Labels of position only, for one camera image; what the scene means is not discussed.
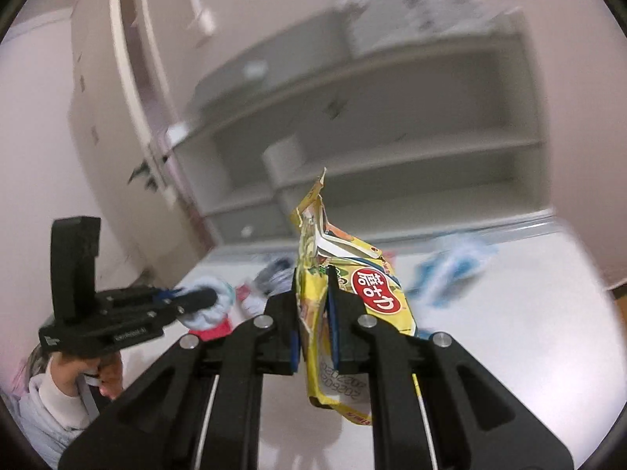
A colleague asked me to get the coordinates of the light blue sock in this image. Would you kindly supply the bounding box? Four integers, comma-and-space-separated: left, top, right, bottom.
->
176, 275, 235, 331

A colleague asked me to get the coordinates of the blue patterned wrapper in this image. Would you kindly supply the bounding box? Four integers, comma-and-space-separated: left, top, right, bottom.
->
253, 257, 295, 297

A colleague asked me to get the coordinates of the yellow snack bag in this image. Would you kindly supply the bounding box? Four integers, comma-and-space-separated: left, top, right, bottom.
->
290, 174, 417, 425

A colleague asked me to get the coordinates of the person's left hand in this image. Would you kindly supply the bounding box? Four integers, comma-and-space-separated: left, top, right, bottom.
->
50, 352, 123, 400

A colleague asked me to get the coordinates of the red white small wrapper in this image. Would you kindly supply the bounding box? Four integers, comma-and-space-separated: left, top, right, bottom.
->
235, 281, 267, 318

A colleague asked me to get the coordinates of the grey drawer with knob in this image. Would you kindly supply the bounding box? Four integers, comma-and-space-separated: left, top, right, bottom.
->
209, 202, 291, 244

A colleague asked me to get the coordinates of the blue white plastic wrapper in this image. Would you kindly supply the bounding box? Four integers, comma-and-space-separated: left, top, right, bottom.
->
405, 232, 497, 309

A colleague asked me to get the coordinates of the beige wardrobe door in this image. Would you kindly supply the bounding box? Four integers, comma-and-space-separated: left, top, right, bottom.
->
70, 0, 215, 286

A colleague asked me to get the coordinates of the white desk hutch shelf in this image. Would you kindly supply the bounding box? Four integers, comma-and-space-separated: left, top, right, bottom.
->
167, 0, 551, 250

